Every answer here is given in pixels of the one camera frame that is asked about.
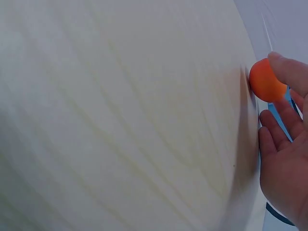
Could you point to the person's right hand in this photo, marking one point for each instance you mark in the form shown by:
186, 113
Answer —
291, 163

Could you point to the orange ball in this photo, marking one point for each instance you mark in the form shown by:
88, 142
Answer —
262, 80

